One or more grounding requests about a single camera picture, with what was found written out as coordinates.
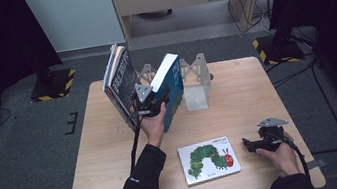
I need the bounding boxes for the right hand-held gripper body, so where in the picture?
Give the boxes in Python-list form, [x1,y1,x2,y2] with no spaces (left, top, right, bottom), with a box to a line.
[250,114,294,155]

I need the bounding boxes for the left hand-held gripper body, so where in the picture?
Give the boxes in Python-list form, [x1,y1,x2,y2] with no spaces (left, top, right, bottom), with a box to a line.
[128,79,168,121]

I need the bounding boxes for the thick blue book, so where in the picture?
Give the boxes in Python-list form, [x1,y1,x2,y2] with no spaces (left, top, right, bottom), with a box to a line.
[145,50,192,135]

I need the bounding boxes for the grey expandable book rack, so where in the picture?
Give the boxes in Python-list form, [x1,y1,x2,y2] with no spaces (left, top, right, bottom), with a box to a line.
[134,51,219,120]

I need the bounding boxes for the dark illustrated magazine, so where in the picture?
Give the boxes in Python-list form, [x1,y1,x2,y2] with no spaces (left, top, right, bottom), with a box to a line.
[106,47,150,137]

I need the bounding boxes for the grey portrait magazine red label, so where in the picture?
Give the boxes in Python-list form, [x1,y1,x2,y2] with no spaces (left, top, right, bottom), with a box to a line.
[97,43,140,136]

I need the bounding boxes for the white caterpillar picture book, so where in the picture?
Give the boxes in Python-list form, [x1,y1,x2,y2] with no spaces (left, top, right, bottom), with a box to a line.
[176,134,244,188]

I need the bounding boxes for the orange edged magazine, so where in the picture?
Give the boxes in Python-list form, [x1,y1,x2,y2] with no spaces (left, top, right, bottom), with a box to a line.
[107,42,120,59]

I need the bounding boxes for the person's left hand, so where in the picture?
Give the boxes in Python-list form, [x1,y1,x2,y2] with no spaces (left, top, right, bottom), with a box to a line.
[136,102,174,151]

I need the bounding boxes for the person's right hand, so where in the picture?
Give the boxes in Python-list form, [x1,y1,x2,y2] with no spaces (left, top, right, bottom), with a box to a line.
[253,130,302,182]

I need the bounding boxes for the grey tape strip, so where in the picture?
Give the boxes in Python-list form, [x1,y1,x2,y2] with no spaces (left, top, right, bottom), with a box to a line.
[304,157,327,171]

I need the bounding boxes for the black stand with striped base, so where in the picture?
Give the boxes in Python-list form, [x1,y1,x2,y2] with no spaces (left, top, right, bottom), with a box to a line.
[22,37,81,104]
[247,3,307,69]

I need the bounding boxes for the white cabinet panel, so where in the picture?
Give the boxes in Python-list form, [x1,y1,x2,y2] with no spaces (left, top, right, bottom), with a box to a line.
[23,0,126,57]

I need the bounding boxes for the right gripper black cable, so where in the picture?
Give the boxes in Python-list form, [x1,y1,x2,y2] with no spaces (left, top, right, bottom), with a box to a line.
[275,134,313,187]

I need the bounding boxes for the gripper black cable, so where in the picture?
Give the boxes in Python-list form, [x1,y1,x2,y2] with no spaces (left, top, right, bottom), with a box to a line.
[275,134,313,187]
[121,111,153,176]

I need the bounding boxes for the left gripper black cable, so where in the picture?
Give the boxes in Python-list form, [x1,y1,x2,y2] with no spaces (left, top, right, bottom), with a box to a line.
[121,111,153,176]

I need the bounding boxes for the grey cables under desk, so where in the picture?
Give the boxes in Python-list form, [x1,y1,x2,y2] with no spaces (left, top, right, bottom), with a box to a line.
[253,0,279,35]

